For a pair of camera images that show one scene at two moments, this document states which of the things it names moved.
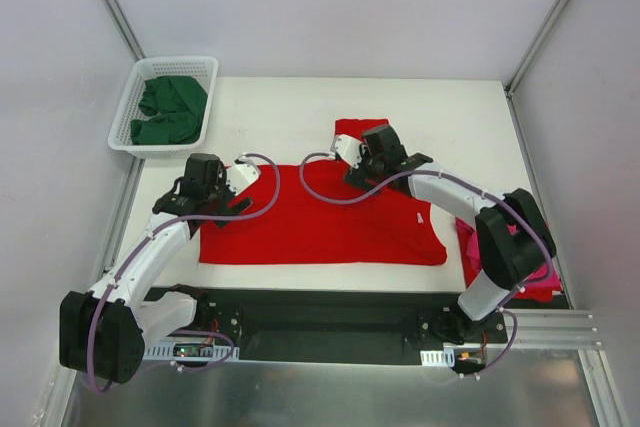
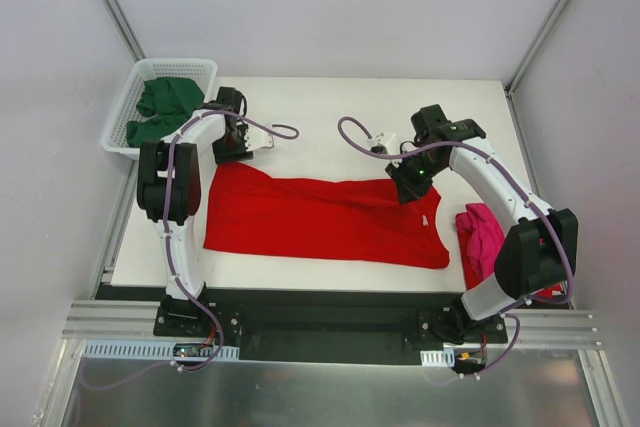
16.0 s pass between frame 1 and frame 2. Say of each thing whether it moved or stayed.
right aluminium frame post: stayed
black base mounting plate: stayed
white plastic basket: stayed
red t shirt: moved
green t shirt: stayed
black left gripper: moved
